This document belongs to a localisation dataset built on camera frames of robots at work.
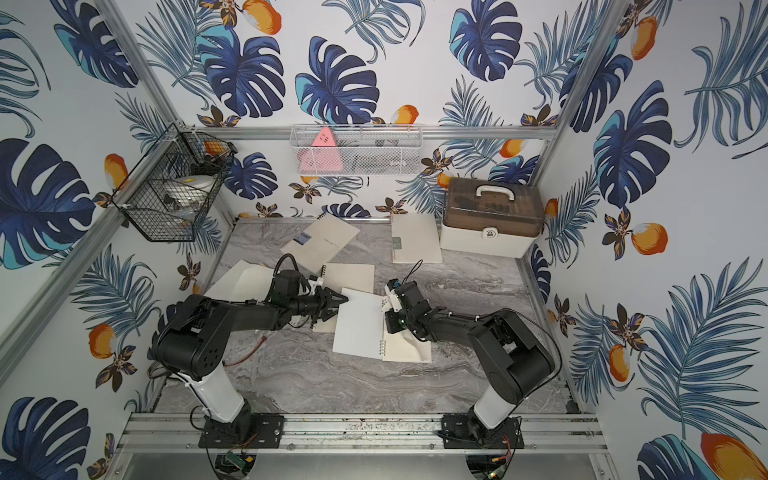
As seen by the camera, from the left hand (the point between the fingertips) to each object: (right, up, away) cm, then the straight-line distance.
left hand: (346, 298), depth 89 cm
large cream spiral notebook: (-15, +16, +24) cm, 33 cm away
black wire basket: (-47, +30, -9) cm, 57 cm away
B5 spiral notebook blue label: (+2, +5, +15) cm, 16 cm away
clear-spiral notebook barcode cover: (+4, -11, +4) cm, 12 cm away
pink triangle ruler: (-7, +42, +1) cm, 43 cm away
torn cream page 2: (-34, +3, +13) cm, 36 cm away
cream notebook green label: (+23, +19, +25) cm, 39 cm away
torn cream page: (-44, +2, +13) cm, 46 cm away
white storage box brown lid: (+46, +26, +8) cm, 54 cm away
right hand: (+13, -6, +4) cm, 15 cm away
